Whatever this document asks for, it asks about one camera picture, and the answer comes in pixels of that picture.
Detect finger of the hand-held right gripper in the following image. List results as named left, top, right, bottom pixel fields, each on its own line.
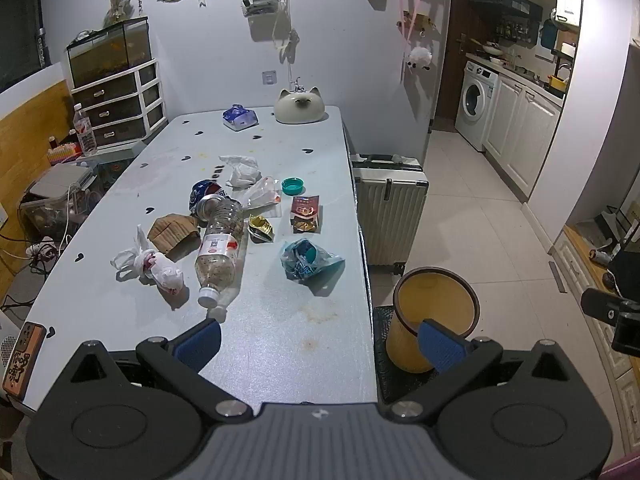
left=581, top=287, right=626, bottom=321

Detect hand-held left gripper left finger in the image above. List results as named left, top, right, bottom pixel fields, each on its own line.
left=65, top=317, right=253, bottom=419

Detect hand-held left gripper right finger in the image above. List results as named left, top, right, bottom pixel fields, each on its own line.
left=390, top=319, right=576, bottom=419

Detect yellow round bin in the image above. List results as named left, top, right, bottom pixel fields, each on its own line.
left=392, top=267, right=480, bottom=374

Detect knotted white plastic bag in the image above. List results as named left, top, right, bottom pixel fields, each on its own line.
left=111, top=226, right=187, bottom=297

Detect clear plastic bottle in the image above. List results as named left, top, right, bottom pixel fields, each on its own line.
left=194, top=194, right=249, bottom=309

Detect brown cardboard piece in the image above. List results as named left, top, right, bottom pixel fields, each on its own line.
left=147, top=213, right=202, bottom=256

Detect gold foil wrapper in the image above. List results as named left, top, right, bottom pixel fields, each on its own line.
left=248, top=215, right=275, bottom=244

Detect blue teal plastic bag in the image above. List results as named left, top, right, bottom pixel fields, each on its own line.
left=280, top=238, right=346, bottom=282

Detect crushed blue can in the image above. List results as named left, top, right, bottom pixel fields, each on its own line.
left=188, top=179, right=232, bottom=218

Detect clear plastic bag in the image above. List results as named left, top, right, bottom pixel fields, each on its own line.
left=243, top=176, right=283, bottom=211

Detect red snack packet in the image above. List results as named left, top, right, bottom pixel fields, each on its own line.
left=291, top=195, right=321, bottom=234

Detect white tissue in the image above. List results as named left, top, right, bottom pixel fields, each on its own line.
left=219, top=155, right=262, bottom=188

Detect white ribbed suitcase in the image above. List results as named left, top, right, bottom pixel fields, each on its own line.
left=350, top=153, right=430, bottom=273

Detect phone in orange case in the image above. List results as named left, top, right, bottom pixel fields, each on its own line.
left=1, top=321, right=47, bottom=401

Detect white power strip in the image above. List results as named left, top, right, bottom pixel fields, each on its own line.
left=26, top=240, right=58, bottom=261

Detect white kitchen base cabinets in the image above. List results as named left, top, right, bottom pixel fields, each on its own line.
left=482, top=72, right=563, bottom=203

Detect grey lid storage box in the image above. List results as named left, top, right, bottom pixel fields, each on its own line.
left=20, top=165, right=96, bottom=241

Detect blue tissue pack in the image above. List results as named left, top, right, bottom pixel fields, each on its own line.
left=222, top=104, right=258, bottom=132

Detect pink box of tubes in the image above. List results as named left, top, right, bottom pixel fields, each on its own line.
left=47, top=137, right=81, bottom=165

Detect red label water bottle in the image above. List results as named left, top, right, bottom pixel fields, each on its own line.
left=73, top=103, right=98, bottom=157

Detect white washing machine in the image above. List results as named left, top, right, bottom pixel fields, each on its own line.
left=455, top=60, right=501, bottom=152

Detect white drawer unit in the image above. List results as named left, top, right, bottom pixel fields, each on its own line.
left=71, top=58, right=168, bottom=150

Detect white cat-shaped ceramic jar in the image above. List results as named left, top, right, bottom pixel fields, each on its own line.
left=273, top=86, right=326, bottom=125

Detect brown door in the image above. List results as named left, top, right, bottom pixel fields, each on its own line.
left=434, top=0, right=476, bottom=121

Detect white plush sheep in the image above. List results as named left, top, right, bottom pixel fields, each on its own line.
left=404, top=46, right=433, bottom=72

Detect glass fish tank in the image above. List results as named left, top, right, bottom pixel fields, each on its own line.
left=66, top=16, right=152, bottom=88

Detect black range hood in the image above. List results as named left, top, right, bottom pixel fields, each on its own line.
left=470, top=0, right=543, bottom=18

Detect black metal bracket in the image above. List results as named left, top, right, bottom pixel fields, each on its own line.
left=611, top=222, right=640, bottom=286

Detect wooden wall hook rack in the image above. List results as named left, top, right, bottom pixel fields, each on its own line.
left=397, top=10, right=436, bottom=31

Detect small wall shelf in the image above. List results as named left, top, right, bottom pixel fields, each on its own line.
left=241, top=0, right=279, bottom=17

